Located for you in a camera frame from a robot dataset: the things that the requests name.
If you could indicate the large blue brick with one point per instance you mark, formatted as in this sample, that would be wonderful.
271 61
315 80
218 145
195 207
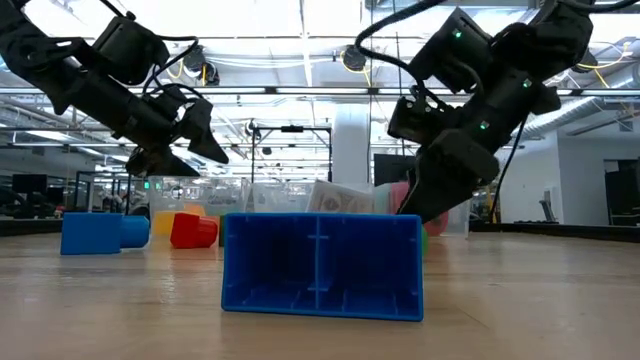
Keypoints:
320 265

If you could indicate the white pillar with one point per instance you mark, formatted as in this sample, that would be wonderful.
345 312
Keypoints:
350 145

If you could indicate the orange sloped brick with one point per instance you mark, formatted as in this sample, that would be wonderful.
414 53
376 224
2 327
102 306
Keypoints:
194 209

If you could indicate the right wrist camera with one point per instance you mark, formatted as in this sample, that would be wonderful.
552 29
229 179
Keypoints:
417 120

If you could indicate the grey floor stand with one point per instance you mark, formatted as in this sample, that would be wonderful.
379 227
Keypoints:
547 212

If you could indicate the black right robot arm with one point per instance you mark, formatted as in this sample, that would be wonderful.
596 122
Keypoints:
550 40

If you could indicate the black background rig frame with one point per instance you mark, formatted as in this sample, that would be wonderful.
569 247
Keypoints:
291 129

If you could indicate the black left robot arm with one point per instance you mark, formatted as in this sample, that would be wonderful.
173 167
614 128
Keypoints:
75 80

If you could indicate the green two-stud brick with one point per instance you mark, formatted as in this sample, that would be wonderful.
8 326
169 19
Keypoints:
425 240

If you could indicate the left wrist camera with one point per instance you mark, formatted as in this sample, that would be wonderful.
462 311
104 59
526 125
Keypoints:
167 102

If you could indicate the red brick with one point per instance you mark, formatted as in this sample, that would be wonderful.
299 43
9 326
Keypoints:
192 231

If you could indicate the red foam die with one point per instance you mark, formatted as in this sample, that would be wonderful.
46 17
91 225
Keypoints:
400 197

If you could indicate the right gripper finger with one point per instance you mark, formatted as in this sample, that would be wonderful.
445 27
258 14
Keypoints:
450 175

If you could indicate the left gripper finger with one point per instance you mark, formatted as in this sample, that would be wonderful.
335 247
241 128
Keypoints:
200 130
155 165

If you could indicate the black white playing card box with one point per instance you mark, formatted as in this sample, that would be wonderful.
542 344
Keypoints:
340 197

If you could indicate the long yellow brick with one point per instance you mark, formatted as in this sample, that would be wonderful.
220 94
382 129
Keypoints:
162 222

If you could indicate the black office monitor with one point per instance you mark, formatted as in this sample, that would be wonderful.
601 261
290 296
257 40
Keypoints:
30 183

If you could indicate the black background monitor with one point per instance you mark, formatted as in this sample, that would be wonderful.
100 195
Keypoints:
392 170

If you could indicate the silver ceiling duct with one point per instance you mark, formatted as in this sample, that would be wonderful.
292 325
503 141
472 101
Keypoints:
575 112

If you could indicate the blue single-stud brick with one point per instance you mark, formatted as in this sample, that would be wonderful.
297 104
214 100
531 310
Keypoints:
90 233

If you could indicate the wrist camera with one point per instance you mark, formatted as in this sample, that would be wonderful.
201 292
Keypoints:
167 102
417 120

